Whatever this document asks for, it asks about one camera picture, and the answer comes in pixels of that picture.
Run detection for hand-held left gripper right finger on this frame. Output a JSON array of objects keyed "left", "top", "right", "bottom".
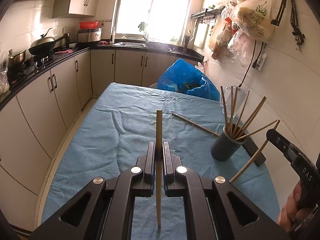
[{"left": 162, "top": 142, "right": 292, "bottom": 240}]

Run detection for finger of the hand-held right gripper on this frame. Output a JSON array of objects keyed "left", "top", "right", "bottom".
[{"left": 265, "top": 129, "right": 302, "bottom": 172}]

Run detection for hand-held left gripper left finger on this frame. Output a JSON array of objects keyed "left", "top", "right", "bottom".
[{"left": 28, "top": 142, "right": 156, "bottom": 240}]

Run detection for slim wooden chopstick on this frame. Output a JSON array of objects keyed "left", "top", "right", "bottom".
[
  {"left": 171, "top": 112, "right": 219, "bottom": 137},
  {"left": 229, "top": 120, "right": 281, "bottom": 183},
  {"left": 155, "top": 109, "right": 163, "bottom": 229}
]

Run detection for dark grey chopstick holder cup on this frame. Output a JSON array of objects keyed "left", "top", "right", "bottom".
[{"left": 210, "top": 124, "right": 247, "bottom": 162}]

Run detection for bunch of wooden chopsticks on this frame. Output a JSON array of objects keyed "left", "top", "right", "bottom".
[{"left": 220, "top": 85, "right": 278, "bottom": 141}]

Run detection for person's right hand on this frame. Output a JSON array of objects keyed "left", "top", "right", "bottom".
[{"left": 276, "top": 180, "right": 305, "bottom": 233}]

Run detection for black rectangular block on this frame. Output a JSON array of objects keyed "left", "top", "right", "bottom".
[{"left": 243, "top": 136, "right": 267, "bottom": 167}]

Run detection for light blue table cloth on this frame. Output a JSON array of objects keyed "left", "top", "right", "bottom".
[{"left": 41, "top": 82, "right": 282, "bottom": 240}]

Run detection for clear glass jar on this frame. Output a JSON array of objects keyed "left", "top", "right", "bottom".
[{"left": 220, "top": 85, "right": 251, "bottom": 119}]

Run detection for blue plastic bag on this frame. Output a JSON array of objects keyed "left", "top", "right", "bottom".
[{"left": 157, "top": 58, "right": 221, "bottom": 102}]

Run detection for clear plastic bag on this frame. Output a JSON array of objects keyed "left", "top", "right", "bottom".
[{"left": 227, "top": 29, "right": 256, "bottom": 67}]

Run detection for dark utensil holder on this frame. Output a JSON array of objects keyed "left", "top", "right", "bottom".
[{"left": 183, "top": 34, "right": 192, "bottom": 53}]

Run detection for steel kitchen sink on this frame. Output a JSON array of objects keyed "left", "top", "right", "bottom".
[{"left": 112, "top": 41, "right": 147, "bottom": 47}]

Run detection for beige kitchen base cabinets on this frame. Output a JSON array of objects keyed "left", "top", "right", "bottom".
[{"left": 0, "top": 49, "right": 202, "bottom": 232}]

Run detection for tan plastic bag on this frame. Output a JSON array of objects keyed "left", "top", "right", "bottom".
[{"left": 208, "top": 17, "right": 233, "bottom": 61}]

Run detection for white cutting board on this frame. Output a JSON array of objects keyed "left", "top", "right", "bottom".
[{"left": 193, "top": 23, "right": 213, "bottom": 49}]

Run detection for white printed plastic bag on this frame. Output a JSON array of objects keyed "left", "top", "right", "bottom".
[{"left": 229, "top": 0, "right": 275, "bottom": 41}]

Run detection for steel countertop appliance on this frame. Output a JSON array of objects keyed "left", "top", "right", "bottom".
[{"left": 76, "top": 27, "right": 102, "bottom": 43}]

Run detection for black kitchen countertop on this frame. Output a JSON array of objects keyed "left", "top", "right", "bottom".
[{"left": 0, "top": 42, "right": 205, "bottom": 111}]

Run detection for red plastic basin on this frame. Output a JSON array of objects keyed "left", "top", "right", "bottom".
[{"left": 79, "top": 21, "right": 101, "bottom": 30}]

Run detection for gas stove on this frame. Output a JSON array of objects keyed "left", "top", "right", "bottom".
[{"left": 7, "top": 54, "right": 55, "bottom": 77}]

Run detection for kitchen window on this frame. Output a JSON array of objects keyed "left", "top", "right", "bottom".
[{"left": 113, "top": 0, "right": 195, "bottom": 42}]

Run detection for steel wok with lid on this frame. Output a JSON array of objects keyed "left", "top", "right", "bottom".
[{"left": 28, "top": 28, "right": 72, "bottom": 56}]

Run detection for clear bag of food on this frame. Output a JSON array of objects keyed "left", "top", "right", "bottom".
[{"left": 0, "top": 51, "right": 10, "bottom": 95}]

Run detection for steel cooking pot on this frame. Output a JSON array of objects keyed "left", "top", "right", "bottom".
[{"left": 7, "top": 49, "right": 27, "bottom": 68}]

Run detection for black power adapter with cable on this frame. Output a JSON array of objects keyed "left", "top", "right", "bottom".
[{"left": 238, "top": 39, "right": 266, "bottom": 88}]

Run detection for wall shelf rack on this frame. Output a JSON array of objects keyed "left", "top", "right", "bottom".
[{"left": 191, "top": 7, "right": 223, "bottom": 22}]

